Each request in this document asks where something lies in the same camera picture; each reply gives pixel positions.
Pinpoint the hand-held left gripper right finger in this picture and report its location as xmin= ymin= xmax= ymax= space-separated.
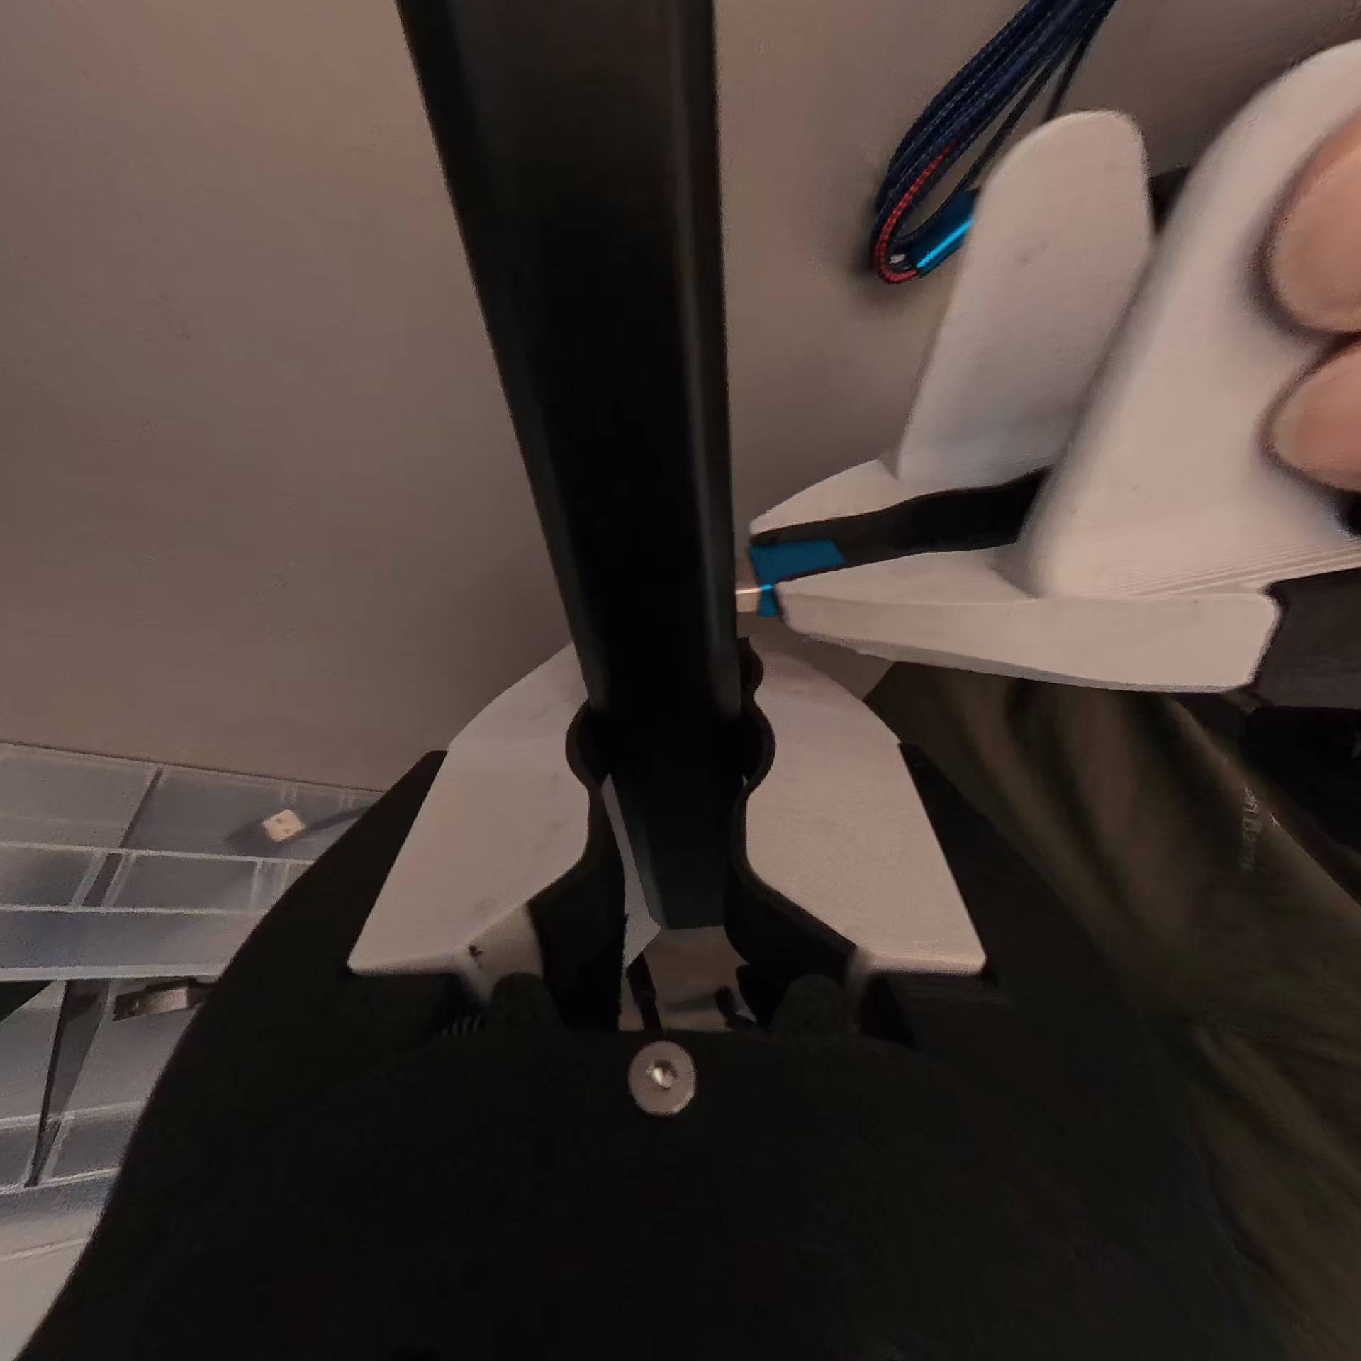
xmin=732 ymin=635 xmax=987 ymax=974

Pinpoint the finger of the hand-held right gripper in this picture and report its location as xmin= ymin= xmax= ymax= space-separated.
xmin=747 ymin=110 xmax=1158 ymax=554
xmin=778 ymin=40 xmax=1361 ymax=694

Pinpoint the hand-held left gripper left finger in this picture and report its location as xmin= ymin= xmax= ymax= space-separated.
xmin=347 ymin=645 xmax=618 ymax=977

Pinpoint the blue braided usb cable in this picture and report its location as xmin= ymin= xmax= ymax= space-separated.
xmin=747 ymin=0 xmax=1119 ymax=621

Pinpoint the black usb hub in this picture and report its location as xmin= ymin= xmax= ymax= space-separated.
xmin=396 ymin=0 xmax=746 ymax=936

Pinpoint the person's right hand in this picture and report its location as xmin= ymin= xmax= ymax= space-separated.
xmin=1263 ymin=132 xmax=1361 ymax=493

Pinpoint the small pale connector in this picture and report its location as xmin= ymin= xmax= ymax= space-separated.
xmin=258 ymin=808 xmax=374 ymax=849

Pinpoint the clear plastic bin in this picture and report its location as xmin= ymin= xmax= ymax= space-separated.
xmin=0 ymin=740 xmax=390 ymax=1267

